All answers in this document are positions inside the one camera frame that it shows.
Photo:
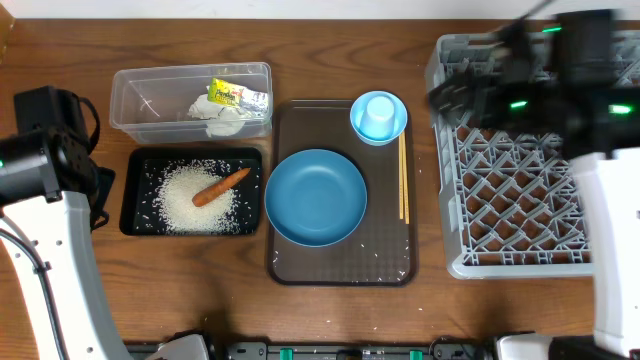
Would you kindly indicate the grey dishwasher rack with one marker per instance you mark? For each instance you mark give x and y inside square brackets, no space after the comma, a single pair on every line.
[509,206]

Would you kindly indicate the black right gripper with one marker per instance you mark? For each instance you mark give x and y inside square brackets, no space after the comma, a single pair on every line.
[480,93]

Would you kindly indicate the black food waste tray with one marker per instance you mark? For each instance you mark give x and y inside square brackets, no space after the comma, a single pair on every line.
[140,218]

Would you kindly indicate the orange carrot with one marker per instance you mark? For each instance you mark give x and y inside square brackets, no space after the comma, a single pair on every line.
[212,192]

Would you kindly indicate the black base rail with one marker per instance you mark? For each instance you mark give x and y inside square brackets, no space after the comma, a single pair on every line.
[237,347]

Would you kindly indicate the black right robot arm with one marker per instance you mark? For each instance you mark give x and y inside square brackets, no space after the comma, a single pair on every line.
[599,132]

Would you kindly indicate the light blue bowl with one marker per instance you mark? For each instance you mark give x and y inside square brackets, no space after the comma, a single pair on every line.
[400,118]

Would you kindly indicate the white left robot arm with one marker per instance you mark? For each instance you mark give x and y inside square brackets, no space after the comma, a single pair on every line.
[52,253]

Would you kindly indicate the brown serving tray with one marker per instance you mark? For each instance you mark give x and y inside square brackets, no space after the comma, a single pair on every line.
[382,250]

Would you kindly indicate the clear plastic bin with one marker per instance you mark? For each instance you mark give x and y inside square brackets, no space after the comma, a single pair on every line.
[151,104]

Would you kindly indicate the yellow green snack wrapper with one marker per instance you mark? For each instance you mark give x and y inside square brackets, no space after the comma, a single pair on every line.
[237,96]

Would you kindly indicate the white napkin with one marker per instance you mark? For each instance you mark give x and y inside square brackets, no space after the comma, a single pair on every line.
[220,120]

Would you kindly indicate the pile of white rice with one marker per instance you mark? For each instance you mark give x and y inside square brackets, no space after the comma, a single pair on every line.
[180,182]

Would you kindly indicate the dark blue plate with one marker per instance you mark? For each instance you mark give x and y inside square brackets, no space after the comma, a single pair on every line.
[316,198]

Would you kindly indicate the light blue cup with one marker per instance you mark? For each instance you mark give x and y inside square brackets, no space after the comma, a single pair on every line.
[377,121]

